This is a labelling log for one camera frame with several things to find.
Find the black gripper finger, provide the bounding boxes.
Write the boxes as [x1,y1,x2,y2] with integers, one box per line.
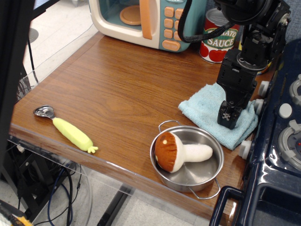
[229,107,242,129]
[217,100,230,126]

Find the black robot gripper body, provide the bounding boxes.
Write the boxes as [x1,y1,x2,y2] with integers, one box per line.
[217,49,257,111]

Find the teal cloth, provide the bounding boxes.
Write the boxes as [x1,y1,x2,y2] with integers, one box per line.
[178,83,258,150]

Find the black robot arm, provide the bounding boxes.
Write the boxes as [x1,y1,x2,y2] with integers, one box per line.
[216,0,291,129]

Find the white stove knob upper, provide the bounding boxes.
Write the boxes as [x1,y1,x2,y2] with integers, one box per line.
[257,81,269,97]

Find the white stove knob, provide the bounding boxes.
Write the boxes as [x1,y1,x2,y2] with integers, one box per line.
[253,99,264,116]
[257,81,269,97]
[238,140,252,160]

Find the white stove knob middle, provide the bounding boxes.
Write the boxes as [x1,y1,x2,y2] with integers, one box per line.
[253,99,264,116]

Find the white stove knob lower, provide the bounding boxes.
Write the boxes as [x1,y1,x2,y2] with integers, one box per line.
[238,140,252,160]

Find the pineapple slices can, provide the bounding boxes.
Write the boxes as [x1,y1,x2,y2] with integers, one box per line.
[257,61,272,75]

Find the tomato sauce can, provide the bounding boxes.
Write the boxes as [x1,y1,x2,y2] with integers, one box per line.
[199,8,240,63]

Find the plush brown mushroom toy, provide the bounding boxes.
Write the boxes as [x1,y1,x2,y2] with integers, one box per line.
[154,132,213,173]

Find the dark blue toy stove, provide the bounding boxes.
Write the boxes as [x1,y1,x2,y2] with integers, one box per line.
[210,40,301,226]

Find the teal toy microwave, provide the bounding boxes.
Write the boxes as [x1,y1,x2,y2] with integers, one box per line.
[88,0,207,53]

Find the clear acrylic table guard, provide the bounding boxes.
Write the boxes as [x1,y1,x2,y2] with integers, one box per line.
[9,33,214,216]

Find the black side desk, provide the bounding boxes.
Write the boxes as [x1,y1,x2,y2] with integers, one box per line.
[0,0,61,165]

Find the black braided cable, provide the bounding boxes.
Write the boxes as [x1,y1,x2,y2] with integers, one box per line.
[177,0,236,44]

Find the steel pot with handles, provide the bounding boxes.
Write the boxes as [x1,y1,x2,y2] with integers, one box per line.
[150,124,224,194]

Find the spoon with yellow-green handle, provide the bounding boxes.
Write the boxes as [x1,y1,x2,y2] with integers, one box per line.
[33,105,98,153]

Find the blue floor cable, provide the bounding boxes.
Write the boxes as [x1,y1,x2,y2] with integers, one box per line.
[47,167,73,226]

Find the black floor cable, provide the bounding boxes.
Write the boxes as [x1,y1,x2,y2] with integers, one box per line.
[35,164,83,226]

